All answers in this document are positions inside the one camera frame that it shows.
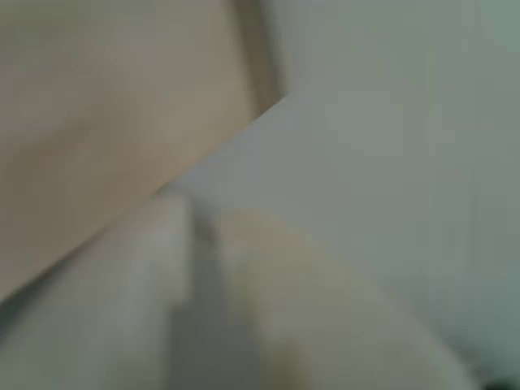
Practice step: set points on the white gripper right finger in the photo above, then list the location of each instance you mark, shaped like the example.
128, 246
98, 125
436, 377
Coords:
317, 317

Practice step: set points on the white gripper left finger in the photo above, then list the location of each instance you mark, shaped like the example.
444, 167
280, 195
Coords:
122, 300

